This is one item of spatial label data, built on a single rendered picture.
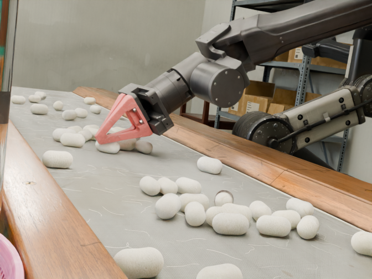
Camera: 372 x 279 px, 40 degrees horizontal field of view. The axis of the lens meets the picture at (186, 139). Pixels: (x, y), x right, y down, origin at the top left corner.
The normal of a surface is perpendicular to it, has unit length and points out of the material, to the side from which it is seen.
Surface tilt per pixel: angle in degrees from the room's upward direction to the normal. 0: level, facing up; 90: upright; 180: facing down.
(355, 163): 90
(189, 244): 0
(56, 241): 0
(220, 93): 96
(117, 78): 90
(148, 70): 90
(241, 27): 44
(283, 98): 105
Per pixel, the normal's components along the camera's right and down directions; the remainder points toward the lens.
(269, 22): -0.27, -0.75
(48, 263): 0.14, -0.98
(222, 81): 0.49, 0.29
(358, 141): -0.92, -0.07
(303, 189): -0.54, -0.74
